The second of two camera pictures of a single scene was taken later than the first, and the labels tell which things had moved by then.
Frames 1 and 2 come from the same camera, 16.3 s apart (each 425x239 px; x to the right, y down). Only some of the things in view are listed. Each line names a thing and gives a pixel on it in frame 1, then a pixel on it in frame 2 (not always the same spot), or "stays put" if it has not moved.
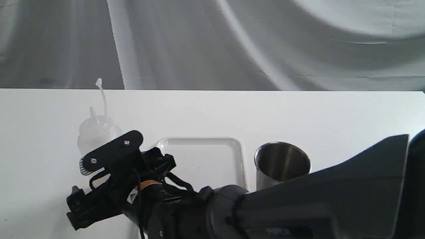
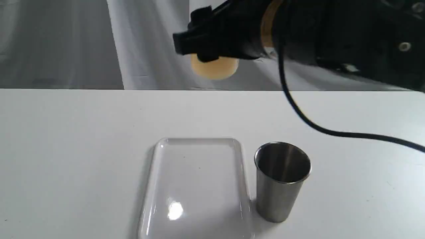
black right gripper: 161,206 -> 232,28
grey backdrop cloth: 297,45 stays put
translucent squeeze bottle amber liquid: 98,130 -> 222,68
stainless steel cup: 275,162 stays put
